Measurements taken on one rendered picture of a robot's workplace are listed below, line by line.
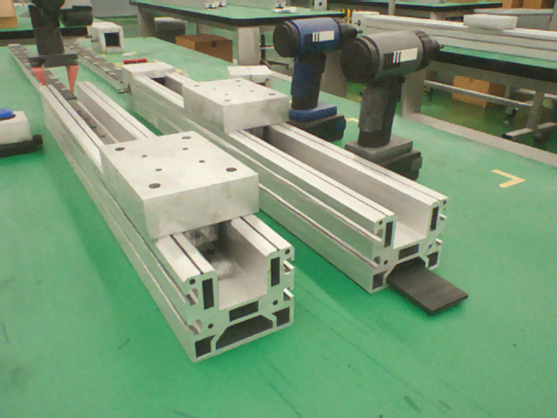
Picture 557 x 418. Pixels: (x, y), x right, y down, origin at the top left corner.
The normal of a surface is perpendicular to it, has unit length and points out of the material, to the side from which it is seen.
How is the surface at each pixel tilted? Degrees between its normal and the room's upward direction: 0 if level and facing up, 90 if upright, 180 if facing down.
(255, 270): 90
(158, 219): 90
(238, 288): 0
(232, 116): 90
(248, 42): 90
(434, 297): 0
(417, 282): 0
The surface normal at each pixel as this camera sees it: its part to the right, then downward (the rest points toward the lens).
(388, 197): -0.86, 0.22
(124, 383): 0.00, -0.90
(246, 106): 0.51, 0.37
